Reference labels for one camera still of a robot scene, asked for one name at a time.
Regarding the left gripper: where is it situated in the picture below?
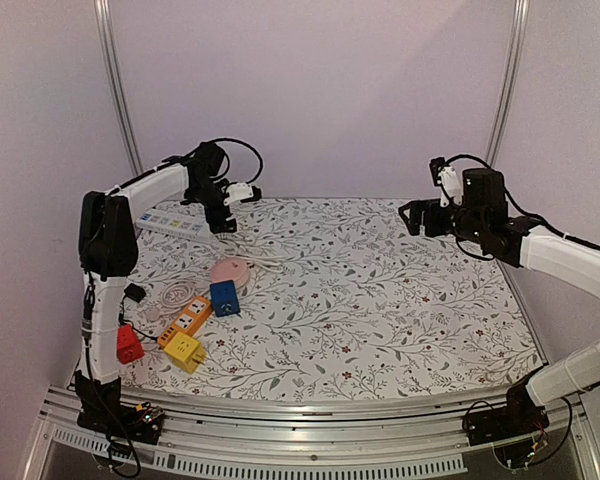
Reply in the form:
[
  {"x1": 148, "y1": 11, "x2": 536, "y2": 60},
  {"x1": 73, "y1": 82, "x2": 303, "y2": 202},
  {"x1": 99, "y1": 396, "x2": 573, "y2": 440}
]
[{"x1": 189, "y1": 178, "x2": 237, "y2": 233}]

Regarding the white multi-socket power strip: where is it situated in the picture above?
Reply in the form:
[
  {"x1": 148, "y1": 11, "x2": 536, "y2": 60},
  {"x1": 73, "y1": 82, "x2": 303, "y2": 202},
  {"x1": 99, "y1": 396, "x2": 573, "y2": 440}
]
[{"x1": 135, "y1": 209, "x2": 214, "y2": 241}]

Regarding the blue cube socket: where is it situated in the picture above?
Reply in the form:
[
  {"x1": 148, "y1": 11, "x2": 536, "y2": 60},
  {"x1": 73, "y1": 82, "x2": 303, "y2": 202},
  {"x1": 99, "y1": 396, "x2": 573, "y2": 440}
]
[{"x1": 210, "y1": 280, "x2": 240, "y2": 317}]

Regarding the yellow cube socket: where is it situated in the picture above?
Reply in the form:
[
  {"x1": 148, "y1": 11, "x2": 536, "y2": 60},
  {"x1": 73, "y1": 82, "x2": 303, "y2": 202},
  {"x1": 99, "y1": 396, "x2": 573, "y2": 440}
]
[{"x1": 164, "y1": 332, "x2": 206, "y2": 374}]

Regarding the red cube socket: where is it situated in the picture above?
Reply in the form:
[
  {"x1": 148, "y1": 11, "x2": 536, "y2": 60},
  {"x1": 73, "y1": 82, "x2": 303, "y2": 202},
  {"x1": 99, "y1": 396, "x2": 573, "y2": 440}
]
[{"x1": 116, "y1": 325, "x2": 144, "y2": 365}]

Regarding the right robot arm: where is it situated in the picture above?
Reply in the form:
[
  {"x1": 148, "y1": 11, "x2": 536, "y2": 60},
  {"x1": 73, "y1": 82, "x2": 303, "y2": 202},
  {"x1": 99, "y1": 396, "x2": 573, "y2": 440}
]
[{"x1": 398, "y1": 160, "x2": 600, "y2": 436}]

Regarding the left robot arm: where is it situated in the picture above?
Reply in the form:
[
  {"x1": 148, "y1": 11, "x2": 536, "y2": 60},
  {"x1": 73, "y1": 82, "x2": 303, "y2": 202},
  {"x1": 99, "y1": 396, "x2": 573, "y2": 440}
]
[{"x1": 78, "y1": 140, "x2": 237, "y2": 385}]

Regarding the pink round socket hub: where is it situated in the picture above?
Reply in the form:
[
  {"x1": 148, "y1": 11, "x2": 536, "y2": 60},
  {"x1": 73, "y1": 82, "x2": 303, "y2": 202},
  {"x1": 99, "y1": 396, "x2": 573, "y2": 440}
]
[{"x1": 210, "y1": 257, "x2": 250, "y2": 289}]

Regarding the orange power strip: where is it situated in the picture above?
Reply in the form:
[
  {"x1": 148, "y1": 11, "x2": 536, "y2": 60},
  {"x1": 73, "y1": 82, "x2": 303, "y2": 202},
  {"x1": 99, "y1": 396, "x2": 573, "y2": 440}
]
[{"x1": 157, "y1": 296, "x2": 213, "y2": 349}]

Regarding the black power adapter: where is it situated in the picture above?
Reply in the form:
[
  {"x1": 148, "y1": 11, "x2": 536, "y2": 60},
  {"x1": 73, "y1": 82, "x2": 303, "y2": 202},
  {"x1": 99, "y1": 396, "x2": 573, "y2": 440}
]
[{"x1": 123, "y1": 283, "x2": 146, "y2": 303}]

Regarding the floral table mat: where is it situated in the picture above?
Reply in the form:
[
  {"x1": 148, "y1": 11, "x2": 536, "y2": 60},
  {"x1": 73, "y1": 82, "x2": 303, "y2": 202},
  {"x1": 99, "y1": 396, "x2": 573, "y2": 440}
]
[{"x1": 120, "y1": 199, "x2": 543, "y2": 403}]

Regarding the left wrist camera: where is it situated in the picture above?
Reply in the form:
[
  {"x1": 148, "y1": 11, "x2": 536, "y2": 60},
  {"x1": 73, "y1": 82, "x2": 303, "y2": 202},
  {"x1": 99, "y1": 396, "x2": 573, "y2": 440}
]
[{"x1": 224, "y1": 183, "x2": 262, "y2": 206}]

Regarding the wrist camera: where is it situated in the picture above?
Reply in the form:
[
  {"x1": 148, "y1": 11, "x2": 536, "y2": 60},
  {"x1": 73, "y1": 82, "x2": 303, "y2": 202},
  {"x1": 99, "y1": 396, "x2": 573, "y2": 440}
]
[
  {"x1": 429, "y1": 157, "x2": 463, "y2": 208},
  {"x1": 224, "y1": 183, "x2": 262, "y2": 206}
]

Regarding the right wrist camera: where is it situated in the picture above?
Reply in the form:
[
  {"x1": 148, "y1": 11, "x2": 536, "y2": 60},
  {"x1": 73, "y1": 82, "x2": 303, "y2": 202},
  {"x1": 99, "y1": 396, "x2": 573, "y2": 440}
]
[{"x1": 429, "y1": 157, "x2": 463, "y2": 208}]

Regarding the white cable with plug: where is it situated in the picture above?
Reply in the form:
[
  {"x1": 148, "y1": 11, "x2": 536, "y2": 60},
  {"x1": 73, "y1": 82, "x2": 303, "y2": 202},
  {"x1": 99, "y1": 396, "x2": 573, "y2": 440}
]
[{"x1": 219, "y1": 234, "x2": 286, "y2": 274}]

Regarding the coiled white cable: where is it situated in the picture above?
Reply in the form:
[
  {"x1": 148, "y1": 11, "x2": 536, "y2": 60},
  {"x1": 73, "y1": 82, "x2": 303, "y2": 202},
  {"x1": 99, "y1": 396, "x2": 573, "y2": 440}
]
[{"x1": 159, "y1": 280, "x2": 201, "y2": 309}]

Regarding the aluminium front rail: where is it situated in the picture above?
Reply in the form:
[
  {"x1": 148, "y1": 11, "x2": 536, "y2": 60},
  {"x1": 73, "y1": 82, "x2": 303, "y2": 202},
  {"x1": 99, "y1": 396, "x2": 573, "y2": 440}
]
[{"x1": 22, "y1": 384, "x2": 600, "y2": 480}]

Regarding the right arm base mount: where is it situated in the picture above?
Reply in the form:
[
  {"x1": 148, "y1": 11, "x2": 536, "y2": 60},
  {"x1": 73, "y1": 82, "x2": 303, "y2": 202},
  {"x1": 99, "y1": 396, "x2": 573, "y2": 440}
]
[{"x1": 462, "y1": 382, "x2": 549, "y2": 470}]

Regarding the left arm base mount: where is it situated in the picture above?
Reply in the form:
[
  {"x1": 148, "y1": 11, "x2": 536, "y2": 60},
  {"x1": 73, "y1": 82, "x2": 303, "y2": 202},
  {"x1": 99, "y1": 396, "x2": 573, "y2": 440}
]
[{"x1": 74, "y1": 371, "x2": 164, "y2": 445}]

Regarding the right aluminium post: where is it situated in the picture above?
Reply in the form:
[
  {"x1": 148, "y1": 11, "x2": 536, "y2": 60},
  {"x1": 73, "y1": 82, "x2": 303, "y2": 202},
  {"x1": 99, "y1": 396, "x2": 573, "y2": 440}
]
[{"x1": 486, "y1": 0, "x2": 530, "y2": 166}]

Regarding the aluminium post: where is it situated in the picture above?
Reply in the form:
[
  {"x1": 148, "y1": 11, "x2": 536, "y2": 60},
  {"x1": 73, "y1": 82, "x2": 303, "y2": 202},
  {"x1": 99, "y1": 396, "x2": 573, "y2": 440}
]
[
  {"x1": 486, "y1": 0, "x2": 530, "y2": 166},
  {"x1": 94, "y1": 0, "x2": 144, "y2": 175}
]

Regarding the left aluminium post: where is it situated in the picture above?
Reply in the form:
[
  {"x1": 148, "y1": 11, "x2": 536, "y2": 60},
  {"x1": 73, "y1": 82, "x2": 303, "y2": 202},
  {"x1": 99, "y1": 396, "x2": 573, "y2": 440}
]
[{"x1": 94, "y1": 0, "x2": 144, "y2": 175}]

